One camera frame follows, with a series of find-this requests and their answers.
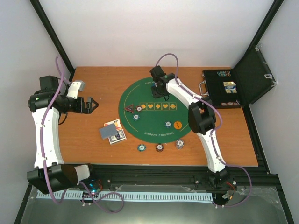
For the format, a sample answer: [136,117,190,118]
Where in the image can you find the red triangular dealer button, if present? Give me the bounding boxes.
[124,104,134,113]

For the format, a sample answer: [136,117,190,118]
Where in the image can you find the orange big blind button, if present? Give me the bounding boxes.
[173,121,183,130]

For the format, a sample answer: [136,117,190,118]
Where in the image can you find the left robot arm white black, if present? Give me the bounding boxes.
[27,76,99,194]

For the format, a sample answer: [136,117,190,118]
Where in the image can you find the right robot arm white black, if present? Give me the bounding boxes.
[150,72,228,189]

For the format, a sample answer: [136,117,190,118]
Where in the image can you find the grey card box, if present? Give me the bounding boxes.
[99,124,117,140]

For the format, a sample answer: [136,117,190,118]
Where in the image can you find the round green poker mat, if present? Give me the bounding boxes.
[118,77,191,143]

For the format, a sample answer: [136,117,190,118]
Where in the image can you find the blue playing card deck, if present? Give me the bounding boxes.
[108,129,127,145]

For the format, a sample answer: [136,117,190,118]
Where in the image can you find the white poker chip stack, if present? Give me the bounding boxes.
[176,139,185,149]

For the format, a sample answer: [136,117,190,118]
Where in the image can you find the red poker chip stack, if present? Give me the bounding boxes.
[156,144,164,152]

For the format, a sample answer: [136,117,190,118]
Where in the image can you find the teal poker chip stack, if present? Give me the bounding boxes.
[137,144,146,152]

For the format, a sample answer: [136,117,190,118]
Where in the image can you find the red chips in case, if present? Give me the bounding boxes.
[221,102,239,106]

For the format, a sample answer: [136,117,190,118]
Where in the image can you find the teal chips in case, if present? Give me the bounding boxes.
[217,70,231,77]

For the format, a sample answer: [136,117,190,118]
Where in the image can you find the card deck in case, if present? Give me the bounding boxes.
[223,81,237,94]

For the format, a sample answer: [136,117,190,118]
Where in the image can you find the black poker case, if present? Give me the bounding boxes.
[199,44,277,109]

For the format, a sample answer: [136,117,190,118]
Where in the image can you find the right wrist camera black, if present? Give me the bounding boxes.
[150,65,166,83]

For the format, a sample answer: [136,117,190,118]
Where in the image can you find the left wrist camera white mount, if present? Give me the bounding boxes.
[66,80,85,99]

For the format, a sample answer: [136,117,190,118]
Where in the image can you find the black aluminium frame rail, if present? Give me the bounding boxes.
[30,163,281,194]

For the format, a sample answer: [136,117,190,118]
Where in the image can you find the light blue cable duct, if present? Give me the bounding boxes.
[36,190,213,203]

